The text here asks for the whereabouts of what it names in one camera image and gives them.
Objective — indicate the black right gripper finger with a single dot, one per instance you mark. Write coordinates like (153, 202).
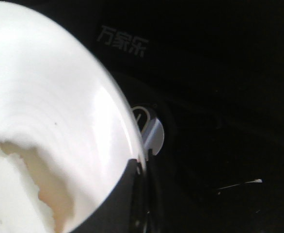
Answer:
(134, 205)

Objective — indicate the fried egg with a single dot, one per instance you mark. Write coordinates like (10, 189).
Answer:
(33, 199)

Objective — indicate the white plate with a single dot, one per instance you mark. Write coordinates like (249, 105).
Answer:
(58, 99)

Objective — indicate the right silver stove knob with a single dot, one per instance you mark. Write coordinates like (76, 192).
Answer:
(151, 128)

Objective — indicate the black glass gas cooktop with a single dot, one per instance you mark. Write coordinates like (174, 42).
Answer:
(213, 72)

